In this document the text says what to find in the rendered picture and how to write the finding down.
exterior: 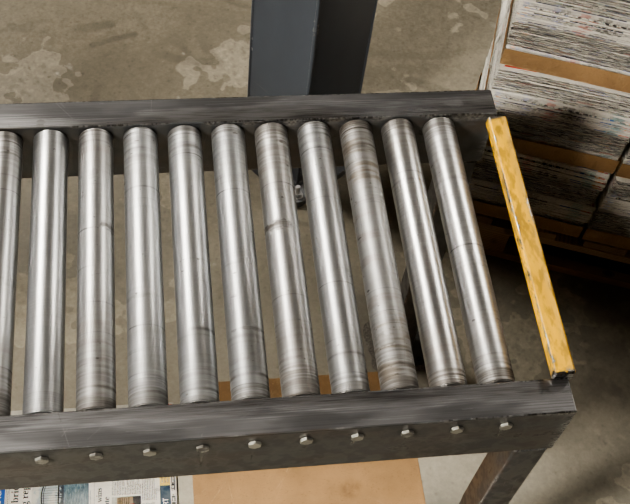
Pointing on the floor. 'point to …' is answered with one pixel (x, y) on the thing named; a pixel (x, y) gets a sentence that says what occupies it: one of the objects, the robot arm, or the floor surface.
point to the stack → (573, 130)
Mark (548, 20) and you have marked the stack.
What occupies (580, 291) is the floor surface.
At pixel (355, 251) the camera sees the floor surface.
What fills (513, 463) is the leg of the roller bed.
